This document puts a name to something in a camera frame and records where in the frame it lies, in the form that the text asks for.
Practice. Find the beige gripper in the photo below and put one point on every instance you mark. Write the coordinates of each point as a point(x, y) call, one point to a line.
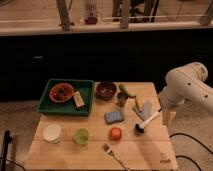
point(168, 116)

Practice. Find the red apple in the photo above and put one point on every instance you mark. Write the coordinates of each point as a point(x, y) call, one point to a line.
point(115, 133)

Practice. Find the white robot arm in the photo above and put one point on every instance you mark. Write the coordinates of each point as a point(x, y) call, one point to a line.
point(185, 82)

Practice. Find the green plastic cup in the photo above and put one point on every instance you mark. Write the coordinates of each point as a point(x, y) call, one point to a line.
point(81, 136)

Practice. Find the white paper cup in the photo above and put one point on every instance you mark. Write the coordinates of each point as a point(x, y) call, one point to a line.
point(52, 133)

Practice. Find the grey cloth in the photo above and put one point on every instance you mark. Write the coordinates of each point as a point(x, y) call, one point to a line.
point(145, 113)

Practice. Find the yellow banana toy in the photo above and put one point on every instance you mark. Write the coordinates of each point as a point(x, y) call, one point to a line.
point(138, 103)

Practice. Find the green cucumber toy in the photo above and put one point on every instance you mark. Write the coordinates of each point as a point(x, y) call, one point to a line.
point(125, 91)

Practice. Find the blue sponge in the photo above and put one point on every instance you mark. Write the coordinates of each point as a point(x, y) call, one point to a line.
point(114, 117)

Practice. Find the dark brown bowl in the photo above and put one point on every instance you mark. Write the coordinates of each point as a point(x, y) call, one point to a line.
point(106, 90)

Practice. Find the silver fork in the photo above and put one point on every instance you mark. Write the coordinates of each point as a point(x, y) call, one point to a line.
point(110, 152)

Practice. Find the small wooden block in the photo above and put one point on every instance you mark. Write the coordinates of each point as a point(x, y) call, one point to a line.
point(78, 99)

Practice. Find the green plastic tray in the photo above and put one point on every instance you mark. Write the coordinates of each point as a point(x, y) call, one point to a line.
point(86, 89)

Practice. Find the orange bowl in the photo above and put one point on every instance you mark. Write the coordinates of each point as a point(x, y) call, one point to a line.
point(61, 92)

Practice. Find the black stand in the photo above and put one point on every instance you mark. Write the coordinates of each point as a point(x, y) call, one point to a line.
point(7, 139)

